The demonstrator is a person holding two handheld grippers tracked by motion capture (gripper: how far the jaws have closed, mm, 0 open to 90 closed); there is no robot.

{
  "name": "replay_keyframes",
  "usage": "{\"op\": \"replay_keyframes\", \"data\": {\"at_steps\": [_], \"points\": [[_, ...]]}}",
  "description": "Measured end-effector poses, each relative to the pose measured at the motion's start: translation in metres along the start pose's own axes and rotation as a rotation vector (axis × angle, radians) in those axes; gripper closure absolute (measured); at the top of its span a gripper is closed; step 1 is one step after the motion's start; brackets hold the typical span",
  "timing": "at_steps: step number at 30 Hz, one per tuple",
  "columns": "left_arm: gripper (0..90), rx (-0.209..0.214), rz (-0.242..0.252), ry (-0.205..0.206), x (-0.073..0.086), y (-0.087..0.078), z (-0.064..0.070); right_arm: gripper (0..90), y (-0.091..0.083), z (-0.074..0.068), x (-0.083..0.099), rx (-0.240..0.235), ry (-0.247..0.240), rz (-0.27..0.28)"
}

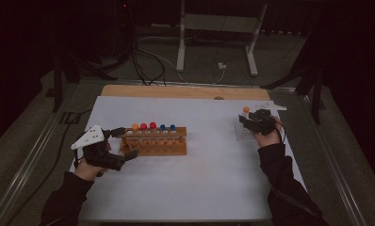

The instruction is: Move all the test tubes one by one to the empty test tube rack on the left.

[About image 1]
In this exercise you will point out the wooden test tube rack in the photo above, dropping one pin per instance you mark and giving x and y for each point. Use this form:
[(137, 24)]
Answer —
[(163, 150)]

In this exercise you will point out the person's right hand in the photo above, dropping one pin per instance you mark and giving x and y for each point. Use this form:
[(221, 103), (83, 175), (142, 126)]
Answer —
[(270, 139)]

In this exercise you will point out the metal floor rail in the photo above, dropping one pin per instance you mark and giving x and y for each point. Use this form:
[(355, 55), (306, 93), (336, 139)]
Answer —
[(28, 166), (333, 163)]

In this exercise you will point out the blue capped test tube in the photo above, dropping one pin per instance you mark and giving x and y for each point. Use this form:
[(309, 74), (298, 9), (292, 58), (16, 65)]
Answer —
[(162, 127), (172, 127)]

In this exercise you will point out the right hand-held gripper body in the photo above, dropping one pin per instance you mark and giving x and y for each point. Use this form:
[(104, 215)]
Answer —
[(262, 124)]

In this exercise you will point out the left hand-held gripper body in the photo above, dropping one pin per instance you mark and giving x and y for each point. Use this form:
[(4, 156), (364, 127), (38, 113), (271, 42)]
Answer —
[(91, 138)]

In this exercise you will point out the white table sheet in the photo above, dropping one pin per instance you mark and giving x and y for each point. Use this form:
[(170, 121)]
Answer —
[(192, 188)]

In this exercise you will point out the orange capped test tube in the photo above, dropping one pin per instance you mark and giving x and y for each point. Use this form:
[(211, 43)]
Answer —
[(135, 126), (246, 109)]

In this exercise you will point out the person's left hand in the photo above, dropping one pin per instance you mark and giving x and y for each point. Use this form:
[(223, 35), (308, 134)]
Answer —
[(88, 172)]

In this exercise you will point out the white metal stand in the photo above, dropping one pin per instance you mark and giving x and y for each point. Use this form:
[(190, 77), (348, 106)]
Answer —
[(218, 23)]

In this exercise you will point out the black tripod stand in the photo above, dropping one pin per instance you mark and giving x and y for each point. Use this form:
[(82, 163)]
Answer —
[(316, 94), (57, 81)]

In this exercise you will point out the red capped test tube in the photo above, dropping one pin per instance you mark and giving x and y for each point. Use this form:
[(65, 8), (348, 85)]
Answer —
[(143, 126), (152, 125)]

